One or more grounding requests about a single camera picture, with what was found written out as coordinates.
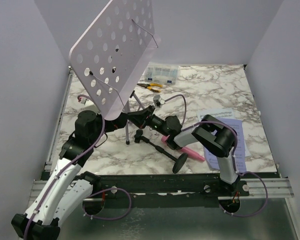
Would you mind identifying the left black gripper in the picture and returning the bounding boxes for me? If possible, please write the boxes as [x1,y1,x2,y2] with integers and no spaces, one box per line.
[90,104,129,144]

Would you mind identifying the lilac music stand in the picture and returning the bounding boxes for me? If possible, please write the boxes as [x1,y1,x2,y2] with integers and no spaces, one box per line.
[68,0,162,146]

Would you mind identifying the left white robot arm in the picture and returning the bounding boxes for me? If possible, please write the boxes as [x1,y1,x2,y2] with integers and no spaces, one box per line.
[11,110,128,240]

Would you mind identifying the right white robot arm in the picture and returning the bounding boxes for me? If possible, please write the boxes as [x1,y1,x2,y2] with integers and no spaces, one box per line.
[127,105,239,196]

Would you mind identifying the clear plastic screw box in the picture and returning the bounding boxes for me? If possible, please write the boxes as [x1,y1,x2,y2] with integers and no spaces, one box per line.
[143,62,179,85]

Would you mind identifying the black microphone stand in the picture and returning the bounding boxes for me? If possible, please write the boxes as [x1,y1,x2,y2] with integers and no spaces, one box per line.
[134,129,188,174]

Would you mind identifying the pink toy microphone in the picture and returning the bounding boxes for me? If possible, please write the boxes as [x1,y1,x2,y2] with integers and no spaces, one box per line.
[161,134,206,162]

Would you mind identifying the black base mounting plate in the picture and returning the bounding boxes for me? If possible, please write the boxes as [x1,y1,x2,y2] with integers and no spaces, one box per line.
[81,173,249,213]

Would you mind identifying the white sheet music page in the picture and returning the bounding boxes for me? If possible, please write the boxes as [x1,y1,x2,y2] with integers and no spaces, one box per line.
[196,108,236,123]

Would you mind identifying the lilac sheet music page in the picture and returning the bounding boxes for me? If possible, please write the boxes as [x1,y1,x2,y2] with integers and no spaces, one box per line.
[203,118,250,173]

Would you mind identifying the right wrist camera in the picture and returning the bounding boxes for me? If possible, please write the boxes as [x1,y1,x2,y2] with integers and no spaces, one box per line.
[152,94,166,109]

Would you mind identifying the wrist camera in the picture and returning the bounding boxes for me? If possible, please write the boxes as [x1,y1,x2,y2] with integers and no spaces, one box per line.
[152,94,166,109]
[77,96,88,105]

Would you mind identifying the yellow handled pliers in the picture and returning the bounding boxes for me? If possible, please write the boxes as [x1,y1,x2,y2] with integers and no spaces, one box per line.
[137,83,163,93]

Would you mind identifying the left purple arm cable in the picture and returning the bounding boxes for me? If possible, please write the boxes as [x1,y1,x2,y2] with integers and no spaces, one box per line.
[23,94,133,240]

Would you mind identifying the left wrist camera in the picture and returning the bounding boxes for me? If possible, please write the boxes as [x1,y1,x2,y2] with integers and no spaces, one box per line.
[77,96,88,105]

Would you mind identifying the aluminium frame rail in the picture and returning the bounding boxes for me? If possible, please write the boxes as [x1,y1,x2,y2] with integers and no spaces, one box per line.
[29,178,295,203]

